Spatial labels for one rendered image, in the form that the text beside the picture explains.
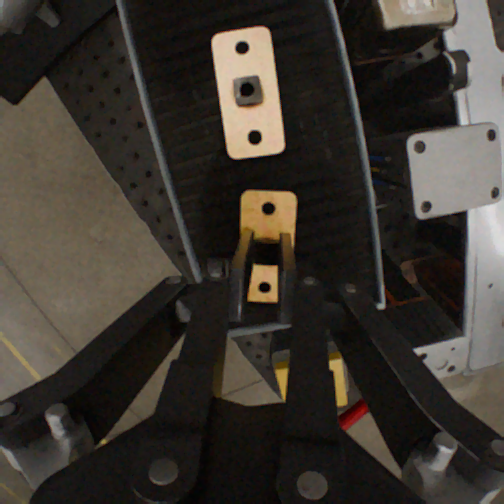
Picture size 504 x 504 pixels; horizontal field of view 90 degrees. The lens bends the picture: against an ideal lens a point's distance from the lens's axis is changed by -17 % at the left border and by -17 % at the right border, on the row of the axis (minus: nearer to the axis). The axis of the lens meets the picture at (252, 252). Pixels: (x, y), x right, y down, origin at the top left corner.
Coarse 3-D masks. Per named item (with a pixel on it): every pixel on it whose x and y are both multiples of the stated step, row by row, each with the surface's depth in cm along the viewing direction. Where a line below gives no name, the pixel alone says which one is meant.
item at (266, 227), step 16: (256, 192) 20; (272, 192) 20; (288, 192) 20; (256, 208) 21; (288, 208) 21; (256, 224) 21; (272, 224) 21; (288, 224) 21; (256, 240) 21; (272, 240) 21; (256, 256) 21; (272, 256) 21; (256, 272) 22; (272, 272) 22; (256, 288) 23; (272, 288) 23
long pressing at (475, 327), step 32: (480, 0) 26; (448, 32) 28; (480, 32) 27; (480, 64) 29; (448, 96) 32; (480, 96) 30; (480, 224) 35; (480, 256) 37; (480, 288) 38; (480, 320) 40; (480, 352) 42
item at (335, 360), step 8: (336, 352) 26; (336, 360) 25; (280, 368) 26; (336, 368) 25; (280, 376) 26; (336, 376) 25; (280, 384) 26; (336, 384) 26; (344, 384) 26; (336, 392) 26; (344, 392) 26; (344, 400) 26
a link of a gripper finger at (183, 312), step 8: (192, 288) 14; (184, 296) 13; (192, 296) 13; (176, 304) 13; (184, 304) 13; (192, 304) 14; (176, 312) 14; (184, 312) 14; (176, 320) 14; (184, 320) 14
